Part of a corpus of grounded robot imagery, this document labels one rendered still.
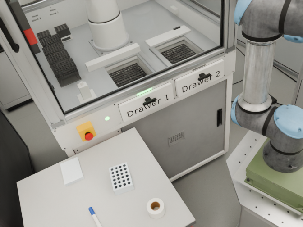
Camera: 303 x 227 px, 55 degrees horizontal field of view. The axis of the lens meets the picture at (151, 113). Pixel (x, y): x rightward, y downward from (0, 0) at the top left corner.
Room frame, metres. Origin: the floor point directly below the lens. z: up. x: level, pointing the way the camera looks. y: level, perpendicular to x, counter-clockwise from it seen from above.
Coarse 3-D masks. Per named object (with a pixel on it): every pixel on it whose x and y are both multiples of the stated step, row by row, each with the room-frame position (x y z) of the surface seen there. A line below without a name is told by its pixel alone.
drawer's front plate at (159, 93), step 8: (160, 88) 1.10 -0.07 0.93; (168, 88) 1.11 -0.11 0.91; (144, 96) 1.07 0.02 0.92; (152, 96) 1.08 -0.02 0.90; (160, 96) 1.10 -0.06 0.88; (168, 96) 1.11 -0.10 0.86; (120, 104) 1.04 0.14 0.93; (128, 104) 1.04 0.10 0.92; (136, 104) 1.06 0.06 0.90; (160, 104) 1.10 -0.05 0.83; (120, 112) 1.04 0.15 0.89; (136, 112) 1.05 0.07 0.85; (144, 112) 1.07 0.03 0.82; (128, 120) 1.04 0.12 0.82
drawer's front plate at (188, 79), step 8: (216, 64) 1.20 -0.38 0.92; (192, 72) 1.18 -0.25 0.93; (200, 72) 1.17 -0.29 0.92; (208, 72) 1.19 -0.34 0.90; (176, 80) 1.14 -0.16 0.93; (184, 80) 1.14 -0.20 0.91; (192, 80) 1.16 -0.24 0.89; (208, 80) 1.19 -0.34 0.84; (176, 88) 1.14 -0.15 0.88; (184, 88) 1.14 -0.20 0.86; (192, 88) 1.16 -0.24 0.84
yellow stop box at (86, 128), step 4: (84, 124) 0.98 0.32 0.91; (88, 124) 0.97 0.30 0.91; (80, 128) 0.96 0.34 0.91; (84, 128) 0.95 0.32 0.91; (88, 128) 0.95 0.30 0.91; (92, 128) 0.96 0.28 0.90; (80, 132) 0.94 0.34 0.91; (84, 132) 0.94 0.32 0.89; (88, 132) 0.94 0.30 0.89; (92, 132) 0.95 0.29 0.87; (80, 136) 0.94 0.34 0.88; (84, 136) 0.94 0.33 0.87; (84, 140) 0.94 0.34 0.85
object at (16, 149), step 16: (0, 112) 1.68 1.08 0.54; (0, 128) 1.46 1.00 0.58; (0, 144) 1.27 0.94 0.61; (16, 144) 1.52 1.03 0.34; (0, 160) 1.11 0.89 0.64; (16, 160) 1.31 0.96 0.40; (0, 176) 0.98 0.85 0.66; (16, 176) 1.14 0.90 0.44; (0, 192) 0.86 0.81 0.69; (16, 192) 0.99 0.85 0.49; (0, 208) 0.76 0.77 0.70; (16, 208) 0.86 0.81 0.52; (0, 224) 0.67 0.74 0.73; (16, 224) 0.75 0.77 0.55
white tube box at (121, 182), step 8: (112, 168) 0.78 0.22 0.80; (120, 168) 0.77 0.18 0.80; (128, 168) 0.76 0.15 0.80; (112, 176) 0.74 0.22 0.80; (120, 176) 0.73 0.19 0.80; (128, 176) 0.73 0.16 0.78; (112, 184) 0.70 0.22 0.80; (120, 184) 0.69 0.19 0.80; (128, 184) 0.68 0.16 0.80; (120, 192) 0.67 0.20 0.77
